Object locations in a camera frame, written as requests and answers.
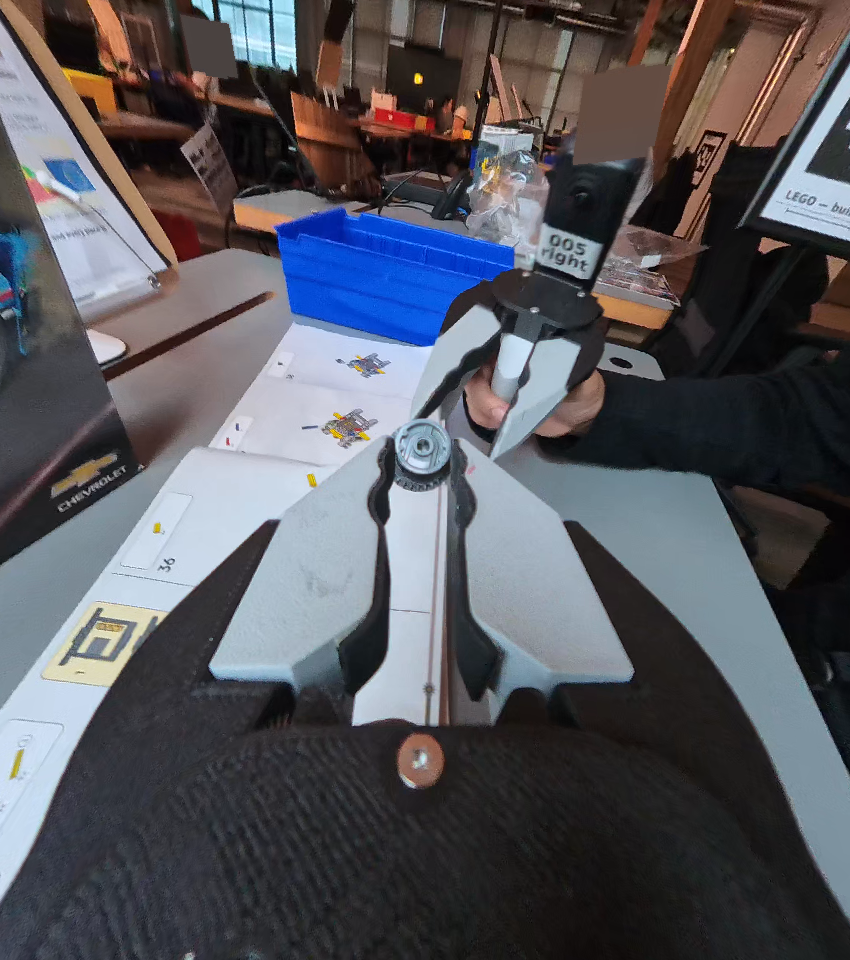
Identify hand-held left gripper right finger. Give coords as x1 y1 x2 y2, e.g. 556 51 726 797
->
443 438 636 705

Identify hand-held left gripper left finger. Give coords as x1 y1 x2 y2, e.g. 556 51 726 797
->
209 437 396 696

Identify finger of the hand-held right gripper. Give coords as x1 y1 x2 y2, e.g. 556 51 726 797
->
410 303 507 420
488 336 585 462

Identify person's right forearm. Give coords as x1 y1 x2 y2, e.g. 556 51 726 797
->
537 328 850 502

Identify clear bag of lego parts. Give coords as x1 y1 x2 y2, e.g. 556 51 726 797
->
466 150 551 249

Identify lego instruction booklet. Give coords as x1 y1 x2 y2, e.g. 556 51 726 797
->
0 321 471 960

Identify black lego set box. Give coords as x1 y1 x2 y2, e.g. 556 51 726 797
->
0 0 145 601

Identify person's right hand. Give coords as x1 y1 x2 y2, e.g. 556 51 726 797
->
464 367 608 441

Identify stack of printed booklets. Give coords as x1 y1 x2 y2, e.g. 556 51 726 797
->
594 264 683 310

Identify flat clear plastic bag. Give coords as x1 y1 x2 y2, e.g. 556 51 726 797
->
605 223 708 271

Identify blue plastic bin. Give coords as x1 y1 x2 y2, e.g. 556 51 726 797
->
276 207 516 348

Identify black chair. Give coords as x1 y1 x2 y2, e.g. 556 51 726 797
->
648 138 833 378

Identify wood edged background table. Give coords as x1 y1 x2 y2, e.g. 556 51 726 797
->
233 171 471 235

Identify black tripod pole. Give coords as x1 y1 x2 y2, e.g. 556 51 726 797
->
468 0 510 175

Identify dark computer monitor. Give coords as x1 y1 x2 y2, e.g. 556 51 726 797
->
386 43 464 115

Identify black framed marker sign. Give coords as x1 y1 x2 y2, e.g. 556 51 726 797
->
738 0 850 270

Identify person's dark clothed legs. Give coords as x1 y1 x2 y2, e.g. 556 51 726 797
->
721 480 850 834

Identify printed sheet on stand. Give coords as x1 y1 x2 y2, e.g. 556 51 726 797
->
0 0 175 310

